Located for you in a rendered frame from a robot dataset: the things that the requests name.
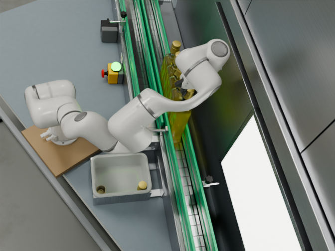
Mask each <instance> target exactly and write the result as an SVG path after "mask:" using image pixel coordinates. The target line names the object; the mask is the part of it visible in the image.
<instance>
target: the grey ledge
mask: <svg viewBox="0 0 335 251"><path fill-rule="evenodd" d="M170 1H171V2H170V3H169V2H163V4H162V5H161V7H160V10H161V14H162V19H163V23H164V27H165V31H166V35H167V41H168V45H169V49H171V46H172V42H173V41H175V40H177V41H179V42H180V43H181V47H180V50H179V51H180V52H182V51H183V50H184V46H183V42H182V38H181V35H180V31H179V27H178V23H177V20H176V16H175V12H174V9H175V7H174V4H173V0H170Z"/></svg>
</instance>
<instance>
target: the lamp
mask: <svg viewBox="0 0 335 251"><path fill-rule="evenodd" d="M111 70H112V71H113V72H119V71H120V70H121V65H120V63H118V62H114V63H112V66H111Z"/></svg>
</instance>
